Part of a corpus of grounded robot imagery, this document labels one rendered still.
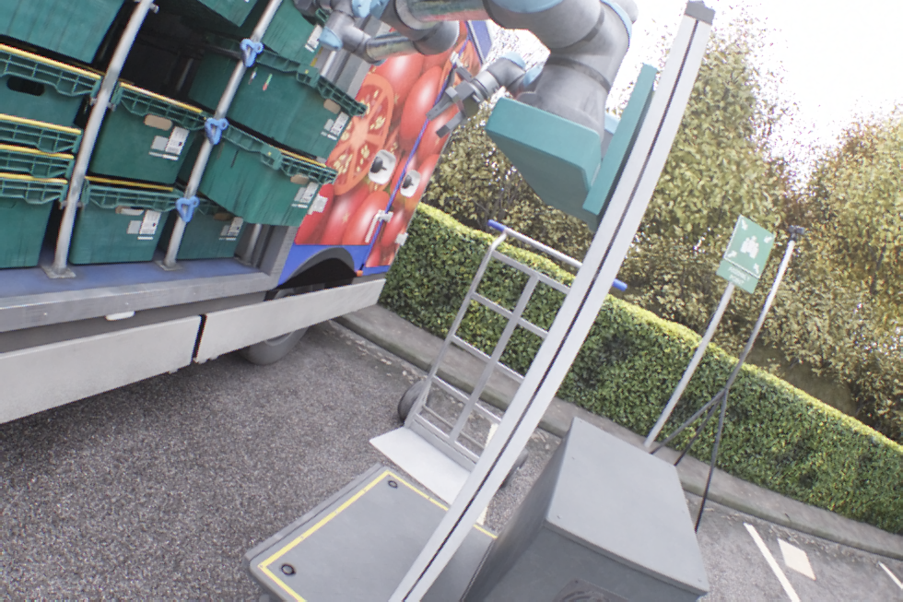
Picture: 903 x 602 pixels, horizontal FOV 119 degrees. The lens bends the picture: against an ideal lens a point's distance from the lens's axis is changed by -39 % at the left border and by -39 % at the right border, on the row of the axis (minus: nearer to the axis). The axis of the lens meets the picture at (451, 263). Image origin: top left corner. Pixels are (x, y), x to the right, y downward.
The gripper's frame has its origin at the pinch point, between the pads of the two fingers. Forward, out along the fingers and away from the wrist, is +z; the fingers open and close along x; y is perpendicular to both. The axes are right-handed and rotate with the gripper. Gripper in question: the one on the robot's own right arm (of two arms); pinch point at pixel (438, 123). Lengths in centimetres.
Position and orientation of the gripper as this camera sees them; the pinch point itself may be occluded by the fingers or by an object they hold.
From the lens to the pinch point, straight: 127.6
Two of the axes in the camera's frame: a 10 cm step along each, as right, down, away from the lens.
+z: -7.6, 6.5, 0.7
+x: 1.7, 0.9, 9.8
